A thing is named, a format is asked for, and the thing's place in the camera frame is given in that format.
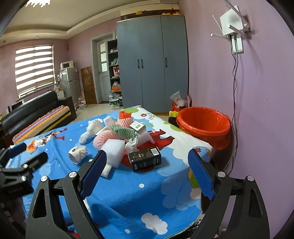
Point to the blue cartoon tablecloth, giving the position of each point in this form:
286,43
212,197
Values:
154,204

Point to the brown wooden board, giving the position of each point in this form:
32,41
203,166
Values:
88,85

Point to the small white foam piece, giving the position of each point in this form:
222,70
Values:
106,171

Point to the black leather sofa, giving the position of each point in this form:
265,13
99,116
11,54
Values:
27,113

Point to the striped window blind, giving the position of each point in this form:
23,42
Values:
34,69

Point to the white paper cup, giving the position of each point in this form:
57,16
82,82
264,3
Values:
77,154

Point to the white wifi router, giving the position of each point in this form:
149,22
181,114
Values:
231,22

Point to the clear water jug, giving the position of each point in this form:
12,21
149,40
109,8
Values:
82,102

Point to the white microwave oven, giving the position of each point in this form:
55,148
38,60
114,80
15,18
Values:
67,64

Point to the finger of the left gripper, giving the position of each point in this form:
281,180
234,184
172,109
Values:
15,150
36,162

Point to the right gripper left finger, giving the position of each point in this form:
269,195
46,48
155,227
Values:
45,218

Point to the large water bottle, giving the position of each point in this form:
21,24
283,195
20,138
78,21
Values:
113,101

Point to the grey blue wardrobe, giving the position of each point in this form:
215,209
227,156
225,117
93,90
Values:
153,61

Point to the pink foam fruit net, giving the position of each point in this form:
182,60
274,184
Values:
102,137

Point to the red basket on floor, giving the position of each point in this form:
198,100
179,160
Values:
176,108

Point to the clear plastic bag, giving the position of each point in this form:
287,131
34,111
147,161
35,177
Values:
178,100

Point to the striped sofa cushion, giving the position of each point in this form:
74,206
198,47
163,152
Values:
45,123

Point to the white foam block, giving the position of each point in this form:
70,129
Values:
115,150

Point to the white paper cone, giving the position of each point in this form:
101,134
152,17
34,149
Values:
144,137

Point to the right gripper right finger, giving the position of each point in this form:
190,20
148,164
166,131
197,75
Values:
249,216

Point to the yellow crate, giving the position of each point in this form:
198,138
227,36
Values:
173,113

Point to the white panel door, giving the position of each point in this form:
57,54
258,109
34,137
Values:
103,68

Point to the black product box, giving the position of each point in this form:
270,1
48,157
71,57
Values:
145,159

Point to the dark open shelf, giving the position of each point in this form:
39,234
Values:
114,71

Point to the red lined trash bin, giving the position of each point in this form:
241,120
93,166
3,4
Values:
206,124

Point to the silver refrigerator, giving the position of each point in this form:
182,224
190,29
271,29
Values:
70,84

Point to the pink orange foam net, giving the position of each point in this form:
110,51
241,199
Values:
125,119

